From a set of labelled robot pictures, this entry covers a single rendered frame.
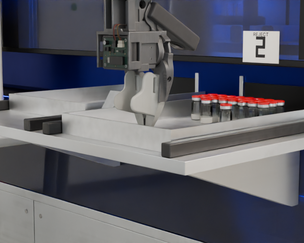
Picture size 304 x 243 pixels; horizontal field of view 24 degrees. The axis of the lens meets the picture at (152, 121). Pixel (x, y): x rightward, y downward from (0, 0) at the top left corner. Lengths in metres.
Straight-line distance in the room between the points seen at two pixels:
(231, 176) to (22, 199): 0.97
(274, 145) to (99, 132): 0.28
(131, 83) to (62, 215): 0.89
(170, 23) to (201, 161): 0.21
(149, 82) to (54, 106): 0.42
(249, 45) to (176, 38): 0.34
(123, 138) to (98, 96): 0.61
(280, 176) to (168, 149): 0.36
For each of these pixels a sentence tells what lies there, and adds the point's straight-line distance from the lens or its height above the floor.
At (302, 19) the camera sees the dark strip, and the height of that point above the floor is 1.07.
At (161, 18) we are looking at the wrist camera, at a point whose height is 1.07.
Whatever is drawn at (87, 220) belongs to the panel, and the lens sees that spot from 1.80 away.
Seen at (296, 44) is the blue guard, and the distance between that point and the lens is 1.31.
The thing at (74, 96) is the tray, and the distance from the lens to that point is 1.63.
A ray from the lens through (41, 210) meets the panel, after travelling 1.96.
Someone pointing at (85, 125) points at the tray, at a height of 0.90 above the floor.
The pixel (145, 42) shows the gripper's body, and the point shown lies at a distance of 0.99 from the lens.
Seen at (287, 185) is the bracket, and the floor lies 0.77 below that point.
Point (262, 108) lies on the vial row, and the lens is 1.23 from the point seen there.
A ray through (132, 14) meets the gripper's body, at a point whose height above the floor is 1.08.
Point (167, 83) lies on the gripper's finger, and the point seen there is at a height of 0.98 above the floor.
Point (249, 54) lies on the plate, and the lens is 1.37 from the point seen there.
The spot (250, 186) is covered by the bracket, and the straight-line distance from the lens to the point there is 1.22.
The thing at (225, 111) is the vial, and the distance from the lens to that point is 1.20.
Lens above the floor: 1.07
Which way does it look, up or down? 8 degrees down
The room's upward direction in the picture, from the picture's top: straight up
